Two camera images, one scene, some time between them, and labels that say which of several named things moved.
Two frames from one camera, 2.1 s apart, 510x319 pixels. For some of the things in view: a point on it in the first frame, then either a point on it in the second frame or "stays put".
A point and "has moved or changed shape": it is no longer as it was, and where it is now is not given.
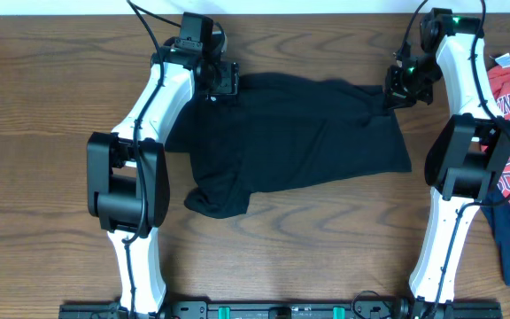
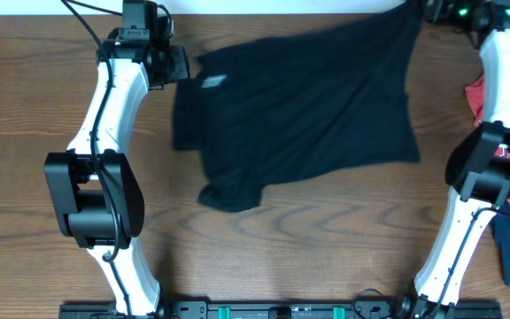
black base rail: x=282 y=309 stays put
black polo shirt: x=284 y=128 has moved or changed shape
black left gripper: x=230 y=78 to x=179 y=57
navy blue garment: x=501 y=216 stays put
